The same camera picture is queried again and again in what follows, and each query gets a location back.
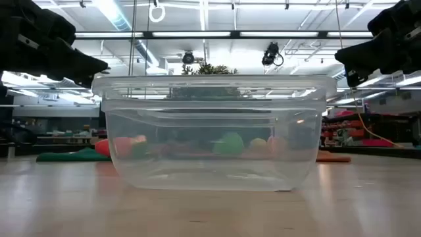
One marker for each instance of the red yellow toy peach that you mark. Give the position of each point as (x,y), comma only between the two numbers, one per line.
(278,145)

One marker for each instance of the orange toy carrot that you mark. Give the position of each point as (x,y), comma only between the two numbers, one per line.
(103,148)

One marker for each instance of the artificial green plant black pot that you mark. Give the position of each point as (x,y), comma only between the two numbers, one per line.
(207,69)

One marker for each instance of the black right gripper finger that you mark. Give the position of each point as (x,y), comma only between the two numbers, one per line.
(361,61)

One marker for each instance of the yellow toy lemon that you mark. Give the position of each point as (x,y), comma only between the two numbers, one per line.
(258,145)

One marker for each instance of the shelf with red bins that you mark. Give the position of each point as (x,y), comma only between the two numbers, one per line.
(368,131)

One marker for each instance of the orange cloth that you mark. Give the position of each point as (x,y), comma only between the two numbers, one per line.
(332,158)

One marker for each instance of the dark green cloth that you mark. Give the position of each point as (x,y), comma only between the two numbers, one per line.
(72,156)

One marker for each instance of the black overhead beam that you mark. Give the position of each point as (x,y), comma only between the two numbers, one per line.
(148,34)

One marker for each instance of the clear plastic tupperware container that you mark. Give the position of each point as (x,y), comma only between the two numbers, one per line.
(213,171)

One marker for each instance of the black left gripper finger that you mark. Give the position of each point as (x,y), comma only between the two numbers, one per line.
(79,67)

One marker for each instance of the cluttered workbench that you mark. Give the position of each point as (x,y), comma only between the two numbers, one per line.
(65,136)

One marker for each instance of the green toy vegetable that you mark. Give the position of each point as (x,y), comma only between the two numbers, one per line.
(230,144)

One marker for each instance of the black round mounted camera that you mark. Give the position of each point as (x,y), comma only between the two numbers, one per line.
(188,58)

